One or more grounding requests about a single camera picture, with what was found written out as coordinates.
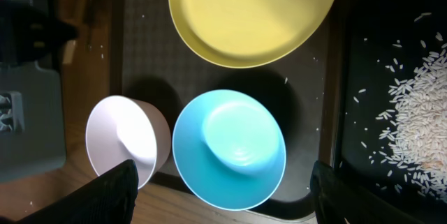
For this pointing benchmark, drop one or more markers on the yellow plate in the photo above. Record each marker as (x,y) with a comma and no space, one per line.
(246,33)

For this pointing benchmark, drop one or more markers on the light blue bowl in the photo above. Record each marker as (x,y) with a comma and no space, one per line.
(229,150)

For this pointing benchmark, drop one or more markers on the dark brown serving tray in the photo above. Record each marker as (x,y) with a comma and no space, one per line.
(150,62)

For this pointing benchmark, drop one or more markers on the black waste tray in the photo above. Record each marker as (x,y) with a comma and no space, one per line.
(386,41)

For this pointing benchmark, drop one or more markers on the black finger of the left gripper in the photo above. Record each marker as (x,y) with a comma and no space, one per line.
(28,35)

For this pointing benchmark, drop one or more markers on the pile of rice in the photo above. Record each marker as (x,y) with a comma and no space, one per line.
(418,140)

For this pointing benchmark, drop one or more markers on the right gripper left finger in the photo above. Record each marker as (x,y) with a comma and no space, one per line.
(109,199)

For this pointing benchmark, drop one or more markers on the grey dishwasher rack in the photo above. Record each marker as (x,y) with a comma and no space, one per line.
(32,121)

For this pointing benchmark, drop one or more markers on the white pink bowl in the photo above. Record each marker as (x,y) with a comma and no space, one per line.
(121,128)

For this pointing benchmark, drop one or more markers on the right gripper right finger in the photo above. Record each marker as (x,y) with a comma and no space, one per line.
(335,201)

